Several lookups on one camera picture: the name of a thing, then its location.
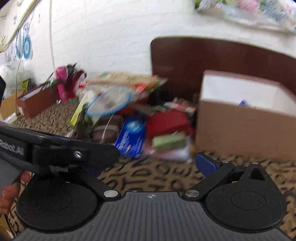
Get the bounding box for pink feather toy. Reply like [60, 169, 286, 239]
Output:
[55, 63, 87, 102]

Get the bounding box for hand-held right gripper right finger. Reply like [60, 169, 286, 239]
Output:
[195, 152, 270, 201]

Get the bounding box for floral plastic bag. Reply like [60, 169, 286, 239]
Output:
[194, 0, 296, 34]

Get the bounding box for small green box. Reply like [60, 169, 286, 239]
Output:
[151, 132, 186, 151]

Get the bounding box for blue wall sticker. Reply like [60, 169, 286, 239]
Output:
[6, 22, 34, 62]

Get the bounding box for brown wooden headboard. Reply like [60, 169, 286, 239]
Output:
[150, 37, 296, 102]

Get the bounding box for white plastic bag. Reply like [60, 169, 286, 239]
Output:
[0, 65, 30, 98]

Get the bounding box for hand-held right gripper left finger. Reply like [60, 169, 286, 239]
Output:
[50, 166, 122, 201]

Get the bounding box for blue rimmed round sieve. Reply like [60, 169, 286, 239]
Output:
[85, 86, 133, 116]

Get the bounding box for yellow green packet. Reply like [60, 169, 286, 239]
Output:
[69, 93, 93, 128]

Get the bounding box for white soft packet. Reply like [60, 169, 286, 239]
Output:
[148, 139, 192, 162]

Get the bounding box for letter print cloth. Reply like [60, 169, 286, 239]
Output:
[5, 100, 296, 239]

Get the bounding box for yellow edged wall frame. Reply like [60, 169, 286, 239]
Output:
[0, 0, 40, 52]

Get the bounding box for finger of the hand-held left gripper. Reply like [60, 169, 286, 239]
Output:
[32, 141, 119, 174]
[0, 120, 110, 149]

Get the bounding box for brown striped football toy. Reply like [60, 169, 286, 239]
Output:
[91, 115, 124, 143]

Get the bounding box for cardboard box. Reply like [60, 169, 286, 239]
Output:
[195, 70, 296, 163]

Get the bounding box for person's left hand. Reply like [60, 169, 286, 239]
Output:
[0, 172, 32, 216]

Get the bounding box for white wall cable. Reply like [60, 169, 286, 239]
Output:
[49, 0, 56, 67]

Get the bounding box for reddish brown long box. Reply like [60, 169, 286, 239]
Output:
[16, 82, 59, 118]

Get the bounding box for tan snack packet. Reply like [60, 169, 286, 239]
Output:
[87, 72, 168, 93]

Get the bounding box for open cardboard carton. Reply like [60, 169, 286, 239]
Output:
[0, 89, 26, 122]

